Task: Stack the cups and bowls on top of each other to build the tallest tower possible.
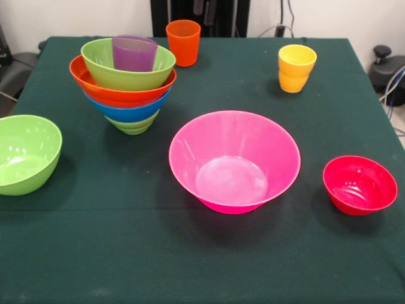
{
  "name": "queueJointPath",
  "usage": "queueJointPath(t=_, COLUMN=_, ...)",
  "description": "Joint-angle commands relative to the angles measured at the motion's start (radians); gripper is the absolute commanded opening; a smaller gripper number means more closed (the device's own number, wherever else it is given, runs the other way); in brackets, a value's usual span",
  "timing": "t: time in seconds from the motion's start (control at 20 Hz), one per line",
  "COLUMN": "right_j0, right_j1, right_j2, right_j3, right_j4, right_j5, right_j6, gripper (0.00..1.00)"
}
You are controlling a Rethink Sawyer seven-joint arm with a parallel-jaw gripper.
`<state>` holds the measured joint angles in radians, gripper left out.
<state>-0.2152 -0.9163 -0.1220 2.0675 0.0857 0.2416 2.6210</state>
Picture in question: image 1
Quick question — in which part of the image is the yellow plastic cup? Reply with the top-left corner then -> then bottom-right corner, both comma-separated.
278,71 -> 309,94
278,44 -> 318,79

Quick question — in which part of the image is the black equipment base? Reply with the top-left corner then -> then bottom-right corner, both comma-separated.
368,45 -> 405,93

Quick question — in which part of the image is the small green plastic bowl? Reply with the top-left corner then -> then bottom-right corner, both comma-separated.
104,110 -> 161,136

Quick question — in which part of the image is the purple plastic cup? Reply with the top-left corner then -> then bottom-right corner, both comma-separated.
111,34 -> 159,72

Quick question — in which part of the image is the pink plastic bowl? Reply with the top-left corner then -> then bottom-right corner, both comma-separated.
168,110 -> 302,215

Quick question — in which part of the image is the dark green tablecloth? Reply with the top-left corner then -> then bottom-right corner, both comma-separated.
0,36 -> 405,304

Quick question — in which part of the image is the blue plastic bowl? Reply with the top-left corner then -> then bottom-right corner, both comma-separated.
82,87 -> 173,124

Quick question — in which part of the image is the black office chair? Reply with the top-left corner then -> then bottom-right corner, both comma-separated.
0,23 -> 48,102

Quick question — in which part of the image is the orange plastic bowl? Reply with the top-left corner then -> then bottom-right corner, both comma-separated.
68,55 -> 177,108

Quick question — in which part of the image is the large green plastic bowl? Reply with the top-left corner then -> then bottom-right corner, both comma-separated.
80,37 -> 177,92
0,114 -> 63,196

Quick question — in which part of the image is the bundle of grey cables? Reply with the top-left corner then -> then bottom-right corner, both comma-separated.
378,65 -> 405,110

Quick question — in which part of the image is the small red plastic bowl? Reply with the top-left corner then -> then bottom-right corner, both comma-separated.
322,155 -> 399,217

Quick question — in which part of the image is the orange plastic cup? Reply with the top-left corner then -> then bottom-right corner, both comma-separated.
165,19 -> 202,68

